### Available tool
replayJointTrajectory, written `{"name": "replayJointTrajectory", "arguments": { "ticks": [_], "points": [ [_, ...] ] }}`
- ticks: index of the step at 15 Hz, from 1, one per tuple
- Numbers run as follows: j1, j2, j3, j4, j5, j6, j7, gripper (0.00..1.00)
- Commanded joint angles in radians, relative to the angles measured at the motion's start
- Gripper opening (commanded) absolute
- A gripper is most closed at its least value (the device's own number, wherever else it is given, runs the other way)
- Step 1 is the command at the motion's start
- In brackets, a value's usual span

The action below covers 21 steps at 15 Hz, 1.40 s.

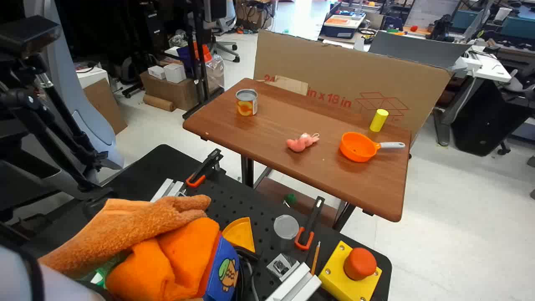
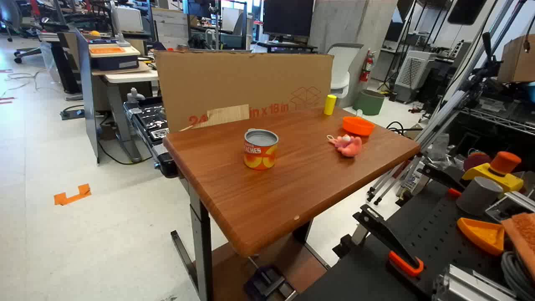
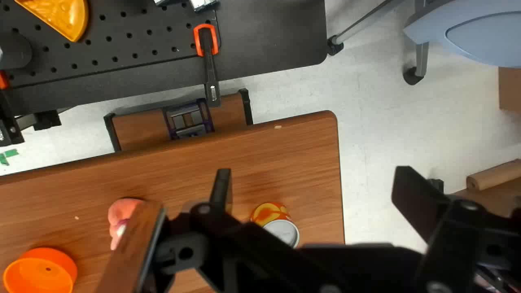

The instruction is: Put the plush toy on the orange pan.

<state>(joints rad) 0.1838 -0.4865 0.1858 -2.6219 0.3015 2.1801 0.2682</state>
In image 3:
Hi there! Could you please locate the wooden table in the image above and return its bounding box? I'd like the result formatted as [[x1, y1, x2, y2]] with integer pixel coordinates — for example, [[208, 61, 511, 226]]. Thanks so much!
[[102, 88, 255, 153]]

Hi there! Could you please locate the brown cardboard tube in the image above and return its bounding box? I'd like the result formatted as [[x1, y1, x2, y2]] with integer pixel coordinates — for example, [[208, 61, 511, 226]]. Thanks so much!
[[465, 158, 521, 192]]

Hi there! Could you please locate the plain cardboard box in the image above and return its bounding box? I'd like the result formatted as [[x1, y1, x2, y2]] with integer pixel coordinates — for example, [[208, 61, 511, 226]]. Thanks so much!
[[496, 66, 521, 112]]

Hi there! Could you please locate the yellow orange wedge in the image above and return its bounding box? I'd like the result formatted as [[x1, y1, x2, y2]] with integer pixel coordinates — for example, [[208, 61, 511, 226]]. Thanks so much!
[[13, 0, 89, 44]]

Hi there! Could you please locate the pink plush toy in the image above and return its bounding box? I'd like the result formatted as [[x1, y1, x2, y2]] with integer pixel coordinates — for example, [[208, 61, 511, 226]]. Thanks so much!
[[105, 197, 148, 252]]

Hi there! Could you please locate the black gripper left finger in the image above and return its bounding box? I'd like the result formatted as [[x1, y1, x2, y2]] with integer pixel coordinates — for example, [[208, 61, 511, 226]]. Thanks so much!
[[145, 167, 283, 293]]

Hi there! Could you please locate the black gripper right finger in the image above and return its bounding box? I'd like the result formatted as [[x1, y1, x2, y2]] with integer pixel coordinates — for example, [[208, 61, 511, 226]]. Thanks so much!
[[390, 164, 521, 293]]

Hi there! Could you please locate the orange and black bar clamp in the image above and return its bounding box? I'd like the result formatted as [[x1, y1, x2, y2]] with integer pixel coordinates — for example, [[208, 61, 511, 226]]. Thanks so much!
[[0, 70, 61, 148], [192, 22, 223, 107]]

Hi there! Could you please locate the black perforated breadboard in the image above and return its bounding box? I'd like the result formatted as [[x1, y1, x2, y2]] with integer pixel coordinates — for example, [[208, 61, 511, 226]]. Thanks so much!
[[0, 0, 330, 117]]

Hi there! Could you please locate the orange pan with grey handle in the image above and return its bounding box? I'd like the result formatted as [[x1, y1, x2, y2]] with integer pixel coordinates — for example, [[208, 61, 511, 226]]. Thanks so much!
[[1, 245, 79, 293]]

